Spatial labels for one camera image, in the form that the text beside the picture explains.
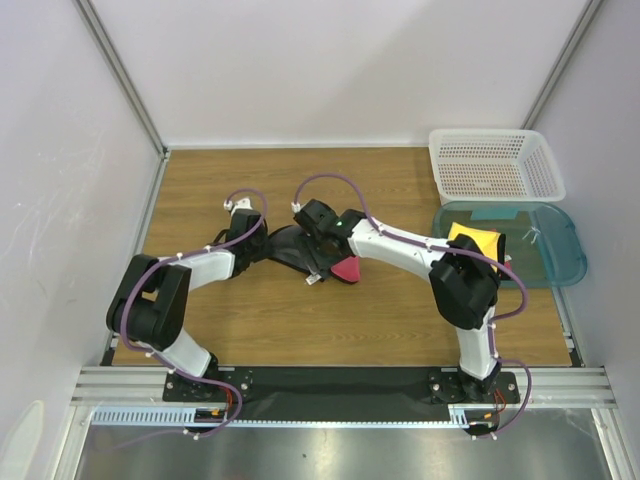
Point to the yellow and black towel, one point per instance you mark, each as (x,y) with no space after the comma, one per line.
(491,243)

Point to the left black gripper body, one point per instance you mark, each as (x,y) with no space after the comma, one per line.
(259,246)

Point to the white perforated plastic basket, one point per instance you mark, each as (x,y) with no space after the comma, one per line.
(496,165)

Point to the teal transparent plastic tray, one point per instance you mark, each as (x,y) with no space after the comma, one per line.
(542,245)

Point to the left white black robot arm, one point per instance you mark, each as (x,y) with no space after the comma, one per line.
(149,306)

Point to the right grey cable duct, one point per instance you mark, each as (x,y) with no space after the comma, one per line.
(475,414)

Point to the aluminium frame rail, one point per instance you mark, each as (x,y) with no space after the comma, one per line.
(552,387)

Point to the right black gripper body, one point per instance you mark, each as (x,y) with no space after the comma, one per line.
(322,255)

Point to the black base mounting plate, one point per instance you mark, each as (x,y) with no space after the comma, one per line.
(360,394)

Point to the white object at left edge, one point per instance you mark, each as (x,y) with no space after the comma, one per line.
(21,443)

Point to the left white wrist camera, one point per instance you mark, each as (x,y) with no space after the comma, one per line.
(243,203)

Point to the grey cable duct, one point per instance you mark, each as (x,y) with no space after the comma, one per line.
(159,416)
(475,414)

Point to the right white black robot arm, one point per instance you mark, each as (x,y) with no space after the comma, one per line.
(461,269)

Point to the left grey cable duct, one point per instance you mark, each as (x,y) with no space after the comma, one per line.
(159,416)

